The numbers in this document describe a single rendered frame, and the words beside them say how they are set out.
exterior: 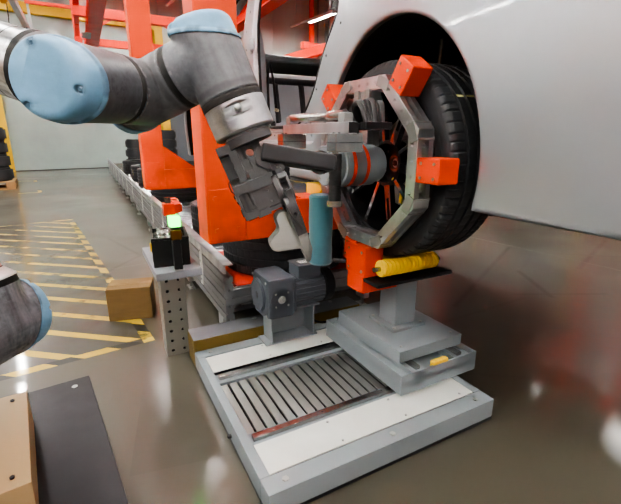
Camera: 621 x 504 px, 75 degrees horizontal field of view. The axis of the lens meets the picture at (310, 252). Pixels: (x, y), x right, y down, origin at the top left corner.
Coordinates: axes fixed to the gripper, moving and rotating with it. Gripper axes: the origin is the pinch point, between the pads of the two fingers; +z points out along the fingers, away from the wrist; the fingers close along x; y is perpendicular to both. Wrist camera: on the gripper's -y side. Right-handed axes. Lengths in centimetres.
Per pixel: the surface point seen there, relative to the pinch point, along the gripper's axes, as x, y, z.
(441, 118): -49, -54, -10
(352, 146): -49, -27, -12
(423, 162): -45, -43, -1
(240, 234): -108, 13, 4
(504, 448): -42, -37, 92
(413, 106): -54, -50, -16
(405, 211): -52, -36, 11
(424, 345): -67, -32, 62
